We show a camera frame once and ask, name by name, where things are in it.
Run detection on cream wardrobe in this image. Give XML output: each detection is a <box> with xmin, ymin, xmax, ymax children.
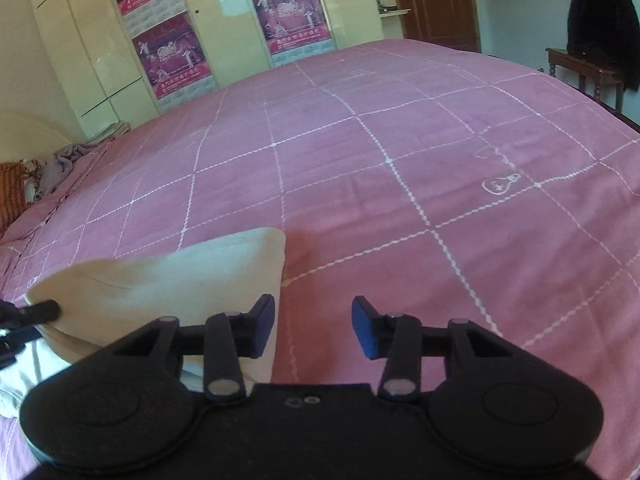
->
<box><xmin>25</xmin><ymin>0</ymin><xmax>397</xmax><ymax>144</ymax></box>

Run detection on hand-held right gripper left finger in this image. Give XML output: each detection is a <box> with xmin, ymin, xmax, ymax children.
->
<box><xmin>107</xmin><ymin>294</ymin><xmax>277</xmax><ymax>405</ymax></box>

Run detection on wooden side table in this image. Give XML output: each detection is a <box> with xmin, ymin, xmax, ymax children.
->
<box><xmin>545</xmin><ymin>47</ymin><xmax>627</xmax><ymax>112</ymax></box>

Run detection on floral cloth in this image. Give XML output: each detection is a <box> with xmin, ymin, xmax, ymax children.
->
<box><xmin>20</xmin><ymin>159</ymin><xmax>49</xmax><ymax>204</ymax></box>

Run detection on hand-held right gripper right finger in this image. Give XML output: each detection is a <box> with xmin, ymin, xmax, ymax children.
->
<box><xmin>351</xmin><ymin>296</ymin><xmax>523</xmax><ymax>402</ymax></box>

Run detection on grey purple crumpled cloth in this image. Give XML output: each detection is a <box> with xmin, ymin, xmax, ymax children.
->
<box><xmin>40</xmin><ymin>143</ymin><xmax>104</xmax><ymax>196</ymax></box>

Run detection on brown wooden door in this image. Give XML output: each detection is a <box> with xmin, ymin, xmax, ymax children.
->
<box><xmin>385</xmin><ymin>0</ymin><xmax>482</xmax><ymax>54</ymax></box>

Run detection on orange striped pillow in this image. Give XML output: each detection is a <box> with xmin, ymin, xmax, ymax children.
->
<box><xmin>0</xmin><ymin>161</ymin><xmax>32</xmax><ymax>235</ymax></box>

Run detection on white pants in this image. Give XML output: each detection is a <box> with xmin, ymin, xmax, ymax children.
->
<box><xmin>0</xmin><ymin>227</ymin><xmax>287</xmax><ymax>419</ymax></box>

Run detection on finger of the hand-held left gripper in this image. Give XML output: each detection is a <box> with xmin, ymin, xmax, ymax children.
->
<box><xmin>0</xmin><ymin>299</ymin><xmax>62</xmax><ymax>367</ymax></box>

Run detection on cream headboard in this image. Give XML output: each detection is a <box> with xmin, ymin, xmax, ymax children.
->
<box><xmin>0</xmin><ymin>108</ymin><xmax>87</xmax><ymax>167</ymax></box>

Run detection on black jacket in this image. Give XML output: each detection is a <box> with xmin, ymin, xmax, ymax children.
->
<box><xmin>567</xmin><ymin>0</ymin><xmax>640</xmax><ymax>92</ymax></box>

